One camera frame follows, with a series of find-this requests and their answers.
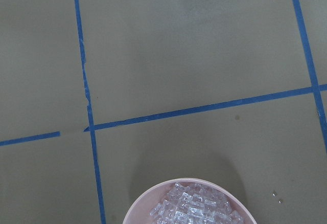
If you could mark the pile of clear ice cubes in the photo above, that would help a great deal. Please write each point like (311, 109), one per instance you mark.
(194, 204)

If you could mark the pink plastic bowl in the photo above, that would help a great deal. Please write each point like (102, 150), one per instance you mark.
(139, 210)

